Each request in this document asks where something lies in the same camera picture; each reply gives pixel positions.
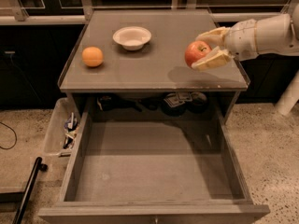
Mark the dark clutter inside cabinet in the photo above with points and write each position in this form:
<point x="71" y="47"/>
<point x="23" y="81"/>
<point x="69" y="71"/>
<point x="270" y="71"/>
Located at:
<point x="172" y="104"/>

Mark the grey open top drawer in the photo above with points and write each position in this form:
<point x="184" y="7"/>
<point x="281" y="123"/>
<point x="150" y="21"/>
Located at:
<point x="150" y="170"/>

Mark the white post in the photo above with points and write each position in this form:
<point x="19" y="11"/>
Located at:
<point x="289" y="98"/>

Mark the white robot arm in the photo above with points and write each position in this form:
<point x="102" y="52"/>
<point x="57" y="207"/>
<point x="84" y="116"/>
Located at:
<point x="279" y="35"/>

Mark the red apple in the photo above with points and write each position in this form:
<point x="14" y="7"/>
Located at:
<point x="196" y="51"/>

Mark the white bowl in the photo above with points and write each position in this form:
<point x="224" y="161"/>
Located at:
<point x="132" y="38"/>

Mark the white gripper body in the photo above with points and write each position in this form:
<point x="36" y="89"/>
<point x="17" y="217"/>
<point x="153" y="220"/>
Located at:
<point x="241" y="39"/>

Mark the black pole stand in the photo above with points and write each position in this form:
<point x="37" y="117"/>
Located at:
<point x="39" y="166"/>

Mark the grey cabinet counter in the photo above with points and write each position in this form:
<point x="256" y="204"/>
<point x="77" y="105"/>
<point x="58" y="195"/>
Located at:
<point x="158" y="67"/>

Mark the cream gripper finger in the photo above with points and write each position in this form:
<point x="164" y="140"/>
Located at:
<point x="215" y="36"/>
<point x="216" y="58"/>

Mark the clear plastic bin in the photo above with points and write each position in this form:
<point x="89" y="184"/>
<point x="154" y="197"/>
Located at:
<point x="62" y="130"/>

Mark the orange fruit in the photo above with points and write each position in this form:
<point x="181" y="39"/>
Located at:
<point x="92" y="56"/>

